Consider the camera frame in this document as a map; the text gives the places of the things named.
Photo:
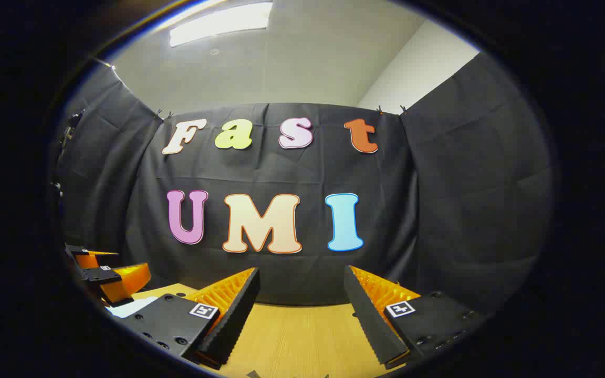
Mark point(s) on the black backdrop cloth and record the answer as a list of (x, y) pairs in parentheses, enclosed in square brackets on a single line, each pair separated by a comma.
[(302, 173)]

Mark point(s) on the white suitcase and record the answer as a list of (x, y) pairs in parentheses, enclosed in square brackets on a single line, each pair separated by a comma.
[(132, 307)]

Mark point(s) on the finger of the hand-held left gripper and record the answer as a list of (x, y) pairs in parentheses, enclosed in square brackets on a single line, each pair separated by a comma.
[(105, 275), (84, 257)]

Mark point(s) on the ceiling light panel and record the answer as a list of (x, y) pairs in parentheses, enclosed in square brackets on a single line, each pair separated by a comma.
[(218, 23)]

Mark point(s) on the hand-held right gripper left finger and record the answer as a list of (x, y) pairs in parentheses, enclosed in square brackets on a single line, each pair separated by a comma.
[(234, 315)]

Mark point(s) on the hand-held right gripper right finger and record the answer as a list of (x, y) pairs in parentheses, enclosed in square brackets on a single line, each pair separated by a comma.
[(368, 315)]

